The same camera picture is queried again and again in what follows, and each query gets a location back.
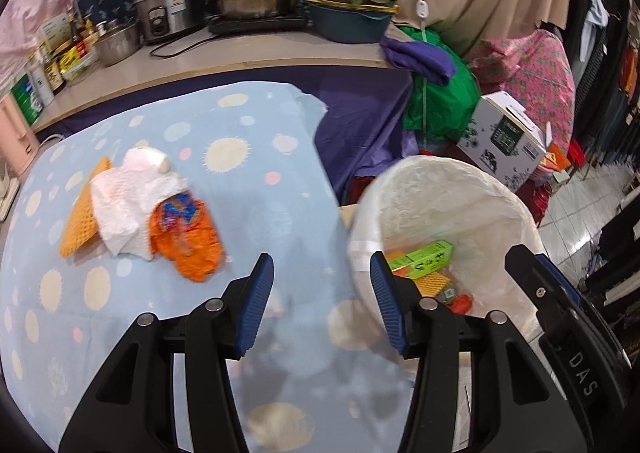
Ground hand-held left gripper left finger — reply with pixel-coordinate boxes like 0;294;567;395
59;253;275;453

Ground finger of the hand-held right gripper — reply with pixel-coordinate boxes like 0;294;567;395
504;243;640;453

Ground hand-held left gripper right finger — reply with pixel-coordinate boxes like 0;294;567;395
369;250;586;453

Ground orange foam fruit net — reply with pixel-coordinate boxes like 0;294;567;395
59;156;112;258
412;270;457;301

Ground green cardboard box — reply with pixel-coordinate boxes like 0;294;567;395
387;240;455;279

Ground bin with white liner bag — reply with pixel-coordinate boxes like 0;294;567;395
347;156;546;374

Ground orange and blue snack bag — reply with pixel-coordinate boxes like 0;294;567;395
149;189;224;284

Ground white paper towel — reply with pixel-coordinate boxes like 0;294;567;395
89;146;191;261

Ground dark purple table skirt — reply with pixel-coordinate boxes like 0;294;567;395
300;66;421;204

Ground white printed cardboard box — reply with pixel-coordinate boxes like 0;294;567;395
456;90;548;194

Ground orange packet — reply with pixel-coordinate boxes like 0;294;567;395
537;143;573;175

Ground green plastic bag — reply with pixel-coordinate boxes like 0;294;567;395
402;28;481;144

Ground purple cloth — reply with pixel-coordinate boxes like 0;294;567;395
380;36;458;86

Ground white countertop appliance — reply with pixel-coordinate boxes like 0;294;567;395
0;160;21;221

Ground pink floral cloth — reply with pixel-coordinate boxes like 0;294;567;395
467;28;576;156

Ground black induction cooker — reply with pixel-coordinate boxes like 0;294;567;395
207;13;308;36

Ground dark blue basin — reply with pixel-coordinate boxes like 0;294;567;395
306;0;401;44

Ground clear plastic food container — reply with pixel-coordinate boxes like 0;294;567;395
62;50;101;86

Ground pink electric kettle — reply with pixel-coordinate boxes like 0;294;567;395
0;96;38;176

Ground small steel bowl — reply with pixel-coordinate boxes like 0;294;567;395
92;19;141;67

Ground dark sauce bottle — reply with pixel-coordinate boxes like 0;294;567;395
42;46;66;94

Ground green labelled bottle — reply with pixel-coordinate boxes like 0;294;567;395
10;73;43;126

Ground yellow seasoning packets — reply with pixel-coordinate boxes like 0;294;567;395
59;46;86;71

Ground steel rice cooker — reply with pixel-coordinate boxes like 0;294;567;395
134;0;211;45

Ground hanging dark clothes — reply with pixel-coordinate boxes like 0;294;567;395
565;0;640;169

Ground white carton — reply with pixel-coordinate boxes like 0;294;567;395
40;13;76;51

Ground black power cable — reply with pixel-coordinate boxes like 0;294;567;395
149;30;216;58

